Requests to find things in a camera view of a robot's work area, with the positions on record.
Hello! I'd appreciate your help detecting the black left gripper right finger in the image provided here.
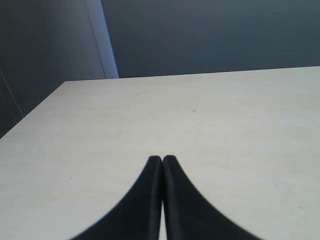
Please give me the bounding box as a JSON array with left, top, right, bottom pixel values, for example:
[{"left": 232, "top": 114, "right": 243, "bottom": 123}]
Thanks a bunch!
[{"left": 162, "top": 155, "right": 259, "bottom": 240}]

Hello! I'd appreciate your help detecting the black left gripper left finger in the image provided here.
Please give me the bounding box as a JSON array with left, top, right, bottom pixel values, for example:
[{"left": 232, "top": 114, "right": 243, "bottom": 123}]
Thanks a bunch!
[{"left": 74, "top": 155, "right": 163, "bottom": 240}]

